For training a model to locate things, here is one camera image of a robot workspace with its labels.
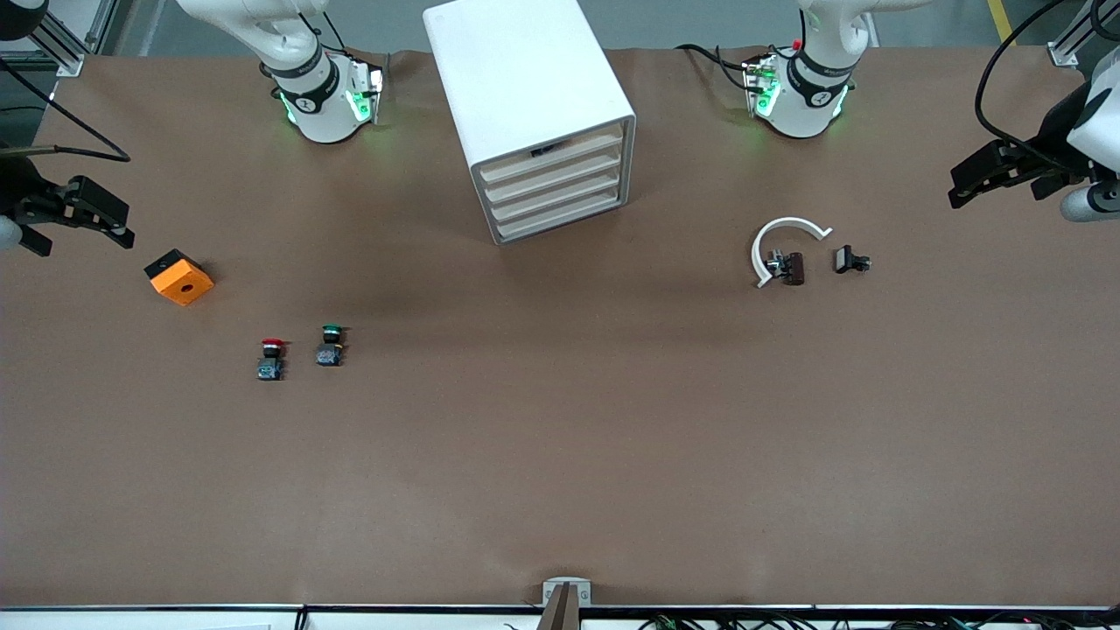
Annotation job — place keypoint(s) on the small black part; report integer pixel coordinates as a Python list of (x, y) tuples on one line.
[(547, 150)]

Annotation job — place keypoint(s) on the orange box with hole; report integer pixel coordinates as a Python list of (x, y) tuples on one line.
[(184, 284)]

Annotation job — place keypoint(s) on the white curved plastic bracket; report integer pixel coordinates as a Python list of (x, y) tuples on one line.
[(759, 249)]

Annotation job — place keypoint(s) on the white drawer cabinet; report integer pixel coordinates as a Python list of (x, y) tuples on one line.
[(525, 79)]

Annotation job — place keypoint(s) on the brown component with metal clip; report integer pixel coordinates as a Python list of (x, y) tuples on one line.
[(792, 268)]

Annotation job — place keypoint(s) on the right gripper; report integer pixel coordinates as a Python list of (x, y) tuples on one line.
[(19, 194)]

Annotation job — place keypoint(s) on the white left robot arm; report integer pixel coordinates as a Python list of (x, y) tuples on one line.
[(805, 101)]

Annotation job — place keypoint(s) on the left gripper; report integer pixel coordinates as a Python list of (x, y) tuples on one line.
[(1053, 144)]

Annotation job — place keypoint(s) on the grey metal bracket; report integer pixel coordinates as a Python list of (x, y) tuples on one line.
[(582, 591)]

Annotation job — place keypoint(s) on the small black clip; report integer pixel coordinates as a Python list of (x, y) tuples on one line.
[(847, 259)]

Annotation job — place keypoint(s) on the red push button switch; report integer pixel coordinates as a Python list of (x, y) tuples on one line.
[(270, 363)]

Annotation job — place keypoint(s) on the green push button switch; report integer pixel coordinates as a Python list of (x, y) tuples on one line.
[(330, 350)]

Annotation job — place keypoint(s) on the brown paper table cover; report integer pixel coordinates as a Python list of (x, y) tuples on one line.
[(560, 437)]

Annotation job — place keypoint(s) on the white plastic bin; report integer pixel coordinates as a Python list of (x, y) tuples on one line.
[(551, 179)]

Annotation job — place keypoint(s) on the white table frame rail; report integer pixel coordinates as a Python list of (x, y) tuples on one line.
[(131, 621)]

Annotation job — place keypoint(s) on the beige cabinet drawer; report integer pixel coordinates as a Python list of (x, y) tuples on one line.
[(560, 216), (556, 197), (542, 162)]

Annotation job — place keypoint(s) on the aluminium frame profile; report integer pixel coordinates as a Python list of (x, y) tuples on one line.
[(1067, 48), (103, 22), (66, 52)]

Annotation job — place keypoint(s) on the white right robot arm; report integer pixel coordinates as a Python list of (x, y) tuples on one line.
[(319, 96)]

